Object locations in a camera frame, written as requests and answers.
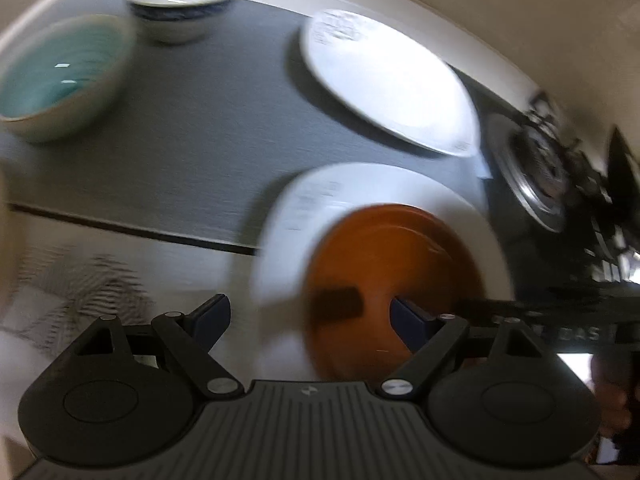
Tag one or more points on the grey table mat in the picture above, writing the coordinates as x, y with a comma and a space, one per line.
200, 135

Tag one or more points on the gas stove burner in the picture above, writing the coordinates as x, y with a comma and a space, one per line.
585, 240

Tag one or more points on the person's right hand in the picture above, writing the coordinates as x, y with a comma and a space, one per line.
610, 395

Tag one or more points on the white plate with grey print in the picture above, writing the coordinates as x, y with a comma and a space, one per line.
385, 80
310, 195

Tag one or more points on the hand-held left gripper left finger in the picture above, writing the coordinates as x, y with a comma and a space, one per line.
212, 320

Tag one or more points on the silver stove burner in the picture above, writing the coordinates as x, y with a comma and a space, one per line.
535, 175

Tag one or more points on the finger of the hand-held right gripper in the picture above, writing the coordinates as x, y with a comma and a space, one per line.
482, 308

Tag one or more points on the teal glazed bowl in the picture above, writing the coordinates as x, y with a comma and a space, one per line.
60, 75

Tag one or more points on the orange plate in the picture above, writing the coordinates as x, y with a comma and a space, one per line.
400, 260

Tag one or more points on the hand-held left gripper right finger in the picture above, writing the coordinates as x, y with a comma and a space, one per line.
410, 322

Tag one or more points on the leaf print cloth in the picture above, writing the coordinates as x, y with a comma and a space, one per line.
90, 285

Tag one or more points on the white bowl with blue pattern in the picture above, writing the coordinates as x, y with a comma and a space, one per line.
182, 10

